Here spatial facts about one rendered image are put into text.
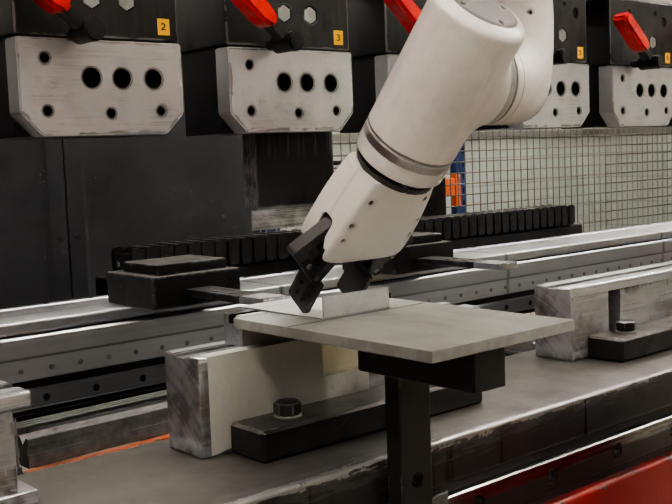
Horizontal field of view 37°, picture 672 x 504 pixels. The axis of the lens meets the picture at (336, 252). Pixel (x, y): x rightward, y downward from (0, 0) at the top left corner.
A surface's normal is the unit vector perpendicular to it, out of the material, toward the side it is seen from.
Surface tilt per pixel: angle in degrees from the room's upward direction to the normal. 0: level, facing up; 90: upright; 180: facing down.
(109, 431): 90
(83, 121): 90
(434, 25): 92
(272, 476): 0
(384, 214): 131
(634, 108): 90
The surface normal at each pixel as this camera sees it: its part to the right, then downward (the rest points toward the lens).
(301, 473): -0.04, -0.99
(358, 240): 0.46, 0.72
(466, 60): -0.04, 0.59
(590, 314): 0.65, 0.05
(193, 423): -0.76, 0.09
